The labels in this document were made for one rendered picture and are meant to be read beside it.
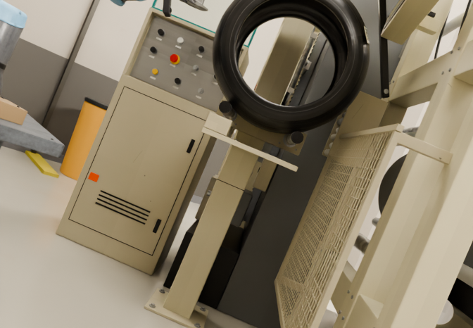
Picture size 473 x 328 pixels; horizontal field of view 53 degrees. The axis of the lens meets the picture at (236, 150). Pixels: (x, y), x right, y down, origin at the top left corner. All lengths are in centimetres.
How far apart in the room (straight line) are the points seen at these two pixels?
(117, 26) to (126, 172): 234
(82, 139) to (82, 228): 160
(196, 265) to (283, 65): 95
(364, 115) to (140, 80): 118
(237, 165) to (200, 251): 41
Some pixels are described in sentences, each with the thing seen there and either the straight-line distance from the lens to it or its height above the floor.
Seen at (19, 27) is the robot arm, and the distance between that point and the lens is 158.
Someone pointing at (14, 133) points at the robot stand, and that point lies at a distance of 140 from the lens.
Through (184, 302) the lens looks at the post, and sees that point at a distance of 219.
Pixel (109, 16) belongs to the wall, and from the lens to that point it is 460.
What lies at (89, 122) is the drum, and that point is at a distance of 408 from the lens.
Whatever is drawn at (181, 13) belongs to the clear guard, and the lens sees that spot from 258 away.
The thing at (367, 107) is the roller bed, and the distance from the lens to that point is 206.
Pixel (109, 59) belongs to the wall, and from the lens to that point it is 462.
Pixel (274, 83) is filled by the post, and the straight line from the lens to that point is 209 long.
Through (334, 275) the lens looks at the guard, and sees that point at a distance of 125.
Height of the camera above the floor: 80
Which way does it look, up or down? 1 degrees down
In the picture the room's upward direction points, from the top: 23 degrees clockwise
